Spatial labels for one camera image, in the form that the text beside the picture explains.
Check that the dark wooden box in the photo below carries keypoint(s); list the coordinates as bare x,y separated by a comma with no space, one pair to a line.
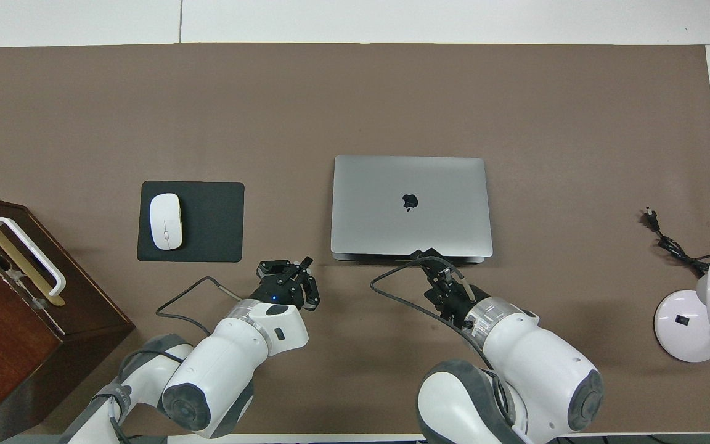
16,345

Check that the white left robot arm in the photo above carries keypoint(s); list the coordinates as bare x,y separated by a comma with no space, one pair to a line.
225,364

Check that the white desk lamp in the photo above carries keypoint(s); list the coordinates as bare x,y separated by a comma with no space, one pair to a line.
681,327

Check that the brown table mat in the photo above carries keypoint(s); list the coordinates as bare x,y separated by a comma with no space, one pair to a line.
330,98

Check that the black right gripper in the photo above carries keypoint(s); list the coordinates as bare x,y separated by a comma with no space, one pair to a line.
447,296

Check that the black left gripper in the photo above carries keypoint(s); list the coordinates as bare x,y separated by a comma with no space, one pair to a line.
278,293

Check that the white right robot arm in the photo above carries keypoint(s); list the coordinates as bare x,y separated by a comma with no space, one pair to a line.
534,364

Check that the white computer mouse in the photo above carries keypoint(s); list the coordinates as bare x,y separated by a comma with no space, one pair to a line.
166,222

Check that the silver laptop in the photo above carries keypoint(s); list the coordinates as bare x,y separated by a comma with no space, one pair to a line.
379,209

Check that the black mouse pad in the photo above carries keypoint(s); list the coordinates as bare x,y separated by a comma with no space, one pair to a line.
213,222

